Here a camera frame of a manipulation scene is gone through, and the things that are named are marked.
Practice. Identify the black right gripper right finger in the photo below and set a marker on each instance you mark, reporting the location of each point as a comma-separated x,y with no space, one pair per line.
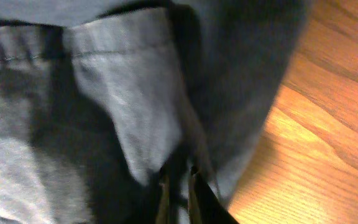
203,205

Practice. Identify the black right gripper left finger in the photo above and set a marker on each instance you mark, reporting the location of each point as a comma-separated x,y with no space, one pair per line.
163,212

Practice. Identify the dark blue shorts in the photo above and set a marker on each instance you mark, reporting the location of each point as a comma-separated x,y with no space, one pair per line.
97,96

